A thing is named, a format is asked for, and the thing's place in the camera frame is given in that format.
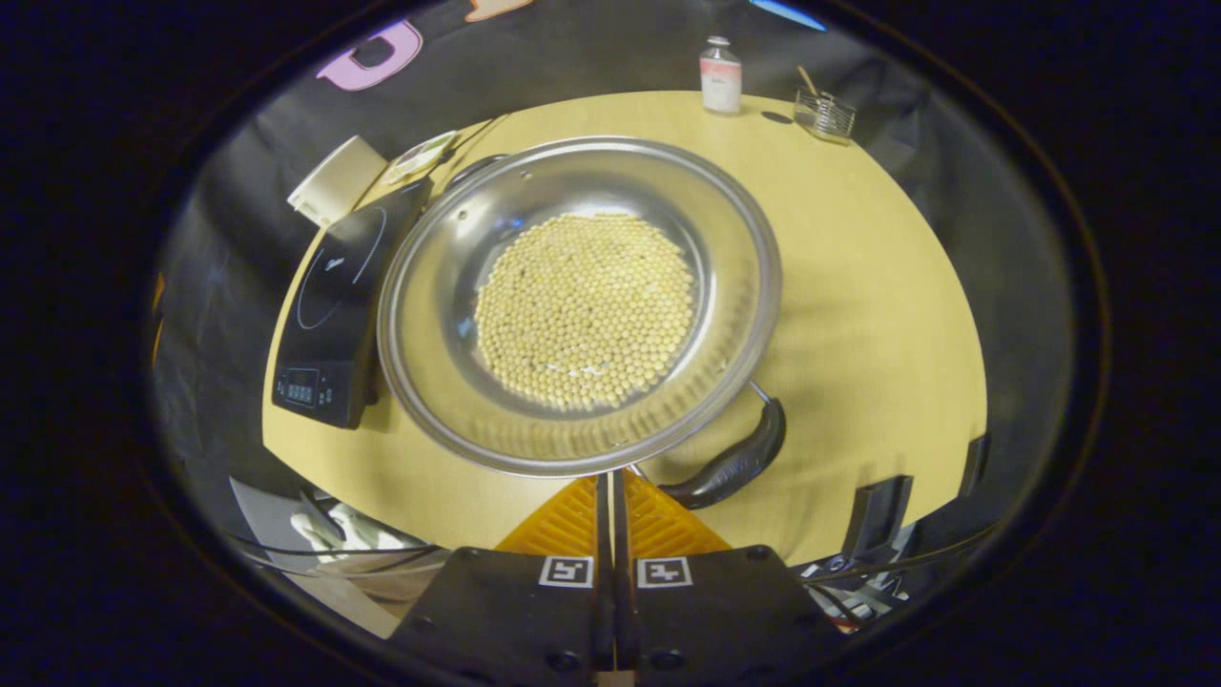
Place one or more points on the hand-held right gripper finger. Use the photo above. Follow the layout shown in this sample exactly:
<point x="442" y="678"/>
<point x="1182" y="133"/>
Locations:
<point x="622" y="534"/>
<point x="603" y="534"/>

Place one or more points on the pile of yellow soybeans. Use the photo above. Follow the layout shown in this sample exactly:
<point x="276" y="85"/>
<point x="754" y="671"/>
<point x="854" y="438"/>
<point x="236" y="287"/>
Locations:
<point x="584" y="310"/>

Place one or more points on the black induction cooktop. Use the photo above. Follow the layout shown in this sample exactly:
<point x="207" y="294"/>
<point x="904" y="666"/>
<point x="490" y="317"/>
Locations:
<point x="334" y="315"/>

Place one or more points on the white divided bean dish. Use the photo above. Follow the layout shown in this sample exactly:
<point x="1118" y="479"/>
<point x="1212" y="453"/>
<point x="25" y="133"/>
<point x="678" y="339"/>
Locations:
<point x="418" y="157"/>

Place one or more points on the white toaster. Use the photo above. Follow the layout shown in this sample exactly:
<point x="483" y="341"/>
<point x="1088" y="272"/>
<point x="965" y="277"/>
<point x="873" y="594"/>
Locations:
<point x="336" y="183"/>

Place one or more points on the small black round lid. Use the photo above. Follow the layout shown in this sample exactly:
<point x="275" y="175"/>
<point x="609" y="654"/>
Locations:
<point x="777" y="117"/>

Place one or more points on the pink label bottle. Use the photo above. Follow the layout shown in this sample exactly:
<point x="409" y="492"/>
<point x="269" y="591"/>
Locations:
<point x="720" y="86"/>

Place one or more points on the clear glass jar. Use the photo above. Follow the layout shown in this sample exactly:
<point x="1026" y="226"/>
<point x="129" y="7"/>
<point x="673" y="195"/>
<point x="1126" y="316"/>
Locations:
<point x="825" y="119"/>

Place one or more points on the wooden stick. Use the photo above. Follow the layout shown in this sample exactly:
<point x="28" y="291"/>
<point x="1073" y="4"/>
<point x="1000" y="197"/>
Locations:
<point x="808" y="81"/>

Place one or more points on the black backdrop cloth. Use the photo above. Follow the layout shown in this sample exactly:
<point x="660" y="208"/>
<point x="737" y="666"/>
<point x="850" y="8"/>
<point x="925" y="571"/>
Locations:
<point x="248" y="153"/>

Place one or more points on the black metal bracket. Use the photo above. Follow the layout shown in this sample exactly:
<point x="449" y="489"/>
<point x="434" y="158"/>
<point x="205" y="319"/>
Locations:
<point x="882" y="515"/>

